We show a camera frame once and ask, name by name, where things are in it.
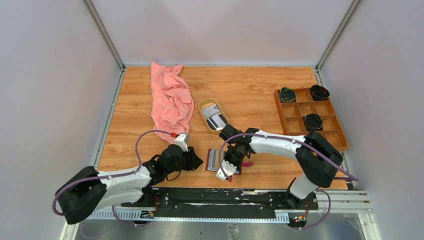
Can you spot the gold striped credit card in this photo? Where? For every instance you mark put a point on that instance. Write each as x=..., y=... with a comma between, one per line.
x=213, y=160

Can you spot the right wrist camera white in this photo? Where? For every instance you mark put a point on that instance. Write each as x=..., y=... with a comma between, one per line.
x=225, y=171

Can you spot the white VIP card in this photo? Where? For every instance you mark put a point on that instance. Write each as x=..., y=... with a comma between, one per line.
x=210, y=110

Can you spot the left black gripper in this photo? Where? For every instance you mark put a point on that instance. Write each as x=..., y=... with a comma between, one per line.
x=193, y=161

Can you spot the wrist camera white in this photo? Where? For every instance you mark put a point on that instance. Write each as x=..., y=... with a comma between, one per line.
x=181, y=140
x=225, y=171

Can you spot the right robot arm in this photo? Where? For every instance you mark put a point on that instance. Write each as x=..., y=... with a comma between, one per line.
x=318, y=159

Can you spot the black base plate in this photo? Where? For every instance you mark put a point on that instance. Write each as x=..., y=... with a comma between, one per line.
x=220, y=203

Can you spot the aluminium frame rail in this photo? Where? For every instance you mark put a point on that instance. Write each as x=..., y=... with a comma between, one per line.
x=333, y=201

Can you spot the black round cap middle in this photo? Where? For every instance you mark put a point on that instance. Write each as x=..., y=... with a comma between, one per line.
x=313, y=122

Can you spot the yellow oval tray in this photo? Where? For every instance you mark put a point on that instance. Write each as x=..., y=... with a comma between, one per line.
x=207, y=102

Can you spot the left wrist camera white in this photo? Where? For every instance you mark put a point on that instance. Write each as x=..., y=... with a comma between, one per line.
x=181, y=140

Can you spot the grey striped credit card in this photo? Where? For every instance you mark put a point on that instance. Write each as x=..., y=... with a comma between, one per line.
x=217, y=122

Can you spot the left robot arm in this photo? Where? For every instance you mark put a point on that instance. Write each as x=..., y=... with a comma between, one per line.
x=90, y=190

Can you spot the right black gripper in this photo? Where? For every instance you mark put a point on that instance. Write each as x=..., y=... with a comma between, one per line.
x=226, y=158

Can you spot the red leather card holder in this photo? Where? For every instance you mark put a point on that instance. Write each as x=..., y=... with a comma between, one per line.
x=238, y=172

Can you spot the pink cloth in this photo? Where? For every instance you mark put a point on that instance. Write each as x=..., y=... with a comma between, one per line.
x=172, y=102

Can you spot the black green round cap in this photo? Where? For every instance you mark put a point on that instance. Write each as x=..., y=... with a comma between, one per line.
x=287, y=95

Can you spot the black round cap top right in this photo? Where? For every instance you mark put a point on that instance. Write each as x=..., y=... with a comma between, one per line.
x=319, y=93

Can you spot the brown compartment organizer tray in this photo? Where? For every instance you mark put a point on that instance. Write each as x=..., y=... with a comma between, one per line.
x=309, y=109

